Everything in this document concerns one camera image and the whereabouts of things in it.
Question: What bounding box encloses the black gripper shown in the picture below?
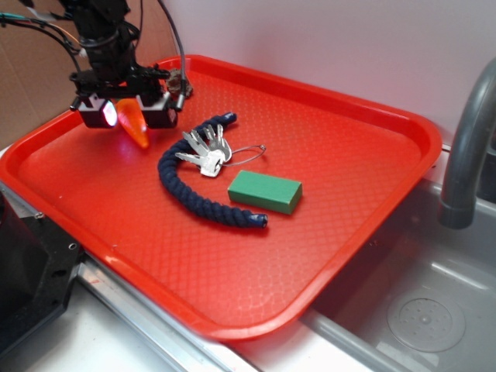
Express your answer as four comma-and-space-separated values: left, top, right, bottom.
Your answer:
70, 29, 177, 129

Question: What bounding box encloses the orange toy carrot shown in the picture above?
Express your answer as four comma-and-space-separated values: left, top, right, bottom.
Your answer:
115, 98, 150, 149

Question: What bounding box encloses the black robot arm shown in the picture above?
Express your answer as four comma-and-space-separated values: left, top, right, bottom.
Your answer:
62, 1, 181, 129

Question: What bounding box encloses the brown rock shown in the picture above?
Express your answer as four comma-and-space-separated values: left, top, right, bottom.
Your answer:
166, 68, 193, 98

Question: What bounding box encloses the silver key bunch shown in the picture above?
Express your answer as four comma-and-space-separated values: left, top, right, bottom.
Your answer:
175, 124, 233, 177

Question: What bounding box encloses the red plastic tray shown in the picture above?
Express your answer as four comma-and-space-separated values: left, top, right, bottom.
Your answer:
1, 56, 442, 341

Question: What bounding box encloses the green rectangular block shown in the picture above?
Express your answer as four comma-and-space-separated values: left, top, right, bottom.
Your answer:
228, 170, 303, 215

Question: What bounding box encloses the grey faucet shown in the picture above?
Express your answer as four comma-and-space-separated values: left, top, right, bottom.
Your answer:
438, 60, 495, 229

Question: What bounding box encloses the grey sink basin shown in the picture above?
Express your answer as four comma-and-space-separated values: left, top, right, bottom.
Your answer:
302, 181, 495, 371

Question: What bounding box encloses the round sink drain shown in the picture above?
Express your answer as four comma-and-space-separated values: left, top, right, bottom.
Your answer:
387, 291, 466, 353

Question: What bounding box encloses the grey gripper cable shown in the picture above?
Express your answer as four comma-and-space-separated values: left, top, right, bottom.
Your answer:
157, 0, 187, 112

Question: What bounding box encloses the dark blue twisted rope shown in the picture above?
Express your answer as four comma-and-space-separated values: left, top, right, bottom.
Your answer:
157, 112, 270, 229

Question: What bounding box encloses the thin wire key ring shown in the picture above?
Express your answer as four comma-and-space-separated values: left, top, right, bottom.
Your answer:
220, 143, 267, 167

